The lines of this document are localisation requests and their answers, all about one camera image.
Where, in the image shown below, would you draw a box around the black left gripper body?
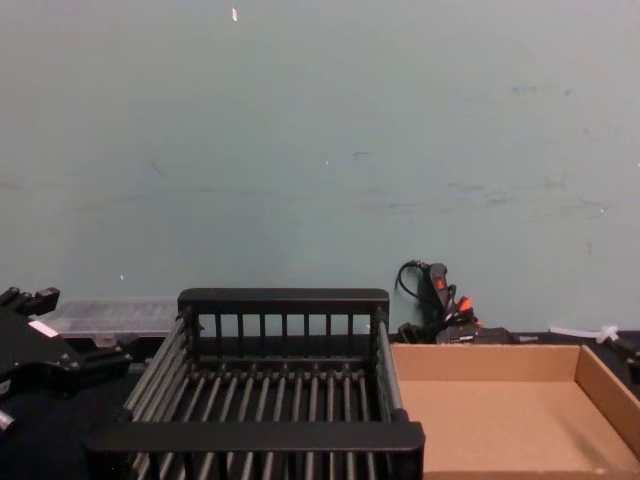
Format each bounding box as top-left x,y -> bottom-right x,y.
0,302 -> 81,399

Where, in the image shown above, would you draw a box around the plain pale wall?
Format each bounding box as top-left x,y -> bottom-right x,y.
0,0 -> 640,334

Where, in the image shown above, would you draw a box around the black corded tool orange parts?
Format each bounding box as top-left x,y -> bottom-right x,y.
397,259 -> 541,347

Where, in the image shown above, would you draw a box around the small white three-armed plastic piece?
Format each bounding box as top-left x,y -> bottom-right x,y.
549,323 -> 620,345

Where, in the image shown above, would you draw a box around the clear plastic case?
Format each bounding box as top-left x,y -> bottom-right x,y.
33,298 -> 180,342

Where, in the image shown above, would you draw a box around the shallow brown cardboard tray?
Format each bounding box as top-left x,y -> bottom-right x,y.
388,342 -> 640,480

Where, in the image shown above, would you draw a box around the black table cloth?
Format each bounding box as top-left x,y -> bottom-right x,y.
0,324 -> 640,480

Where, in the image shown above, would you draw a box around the black rack with steel bars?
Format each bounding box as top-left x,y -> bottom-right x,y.
84,287 -> 426,480

